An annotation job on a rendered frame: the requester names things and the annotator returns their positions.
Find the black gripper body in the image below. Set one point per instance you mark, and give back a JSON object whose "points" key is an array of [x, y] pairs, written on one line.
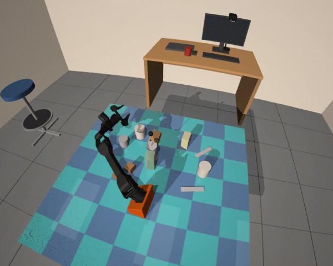
{"points": [[116, 118]]}

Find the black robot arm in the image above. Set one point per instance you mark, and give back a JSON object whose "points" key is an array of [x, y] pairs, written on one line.
{"points": [[125, 182]]}

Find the glass french press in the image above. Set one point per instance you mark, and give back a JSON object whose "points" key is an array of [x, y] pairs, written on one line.
{"points": [[152, 146]]}

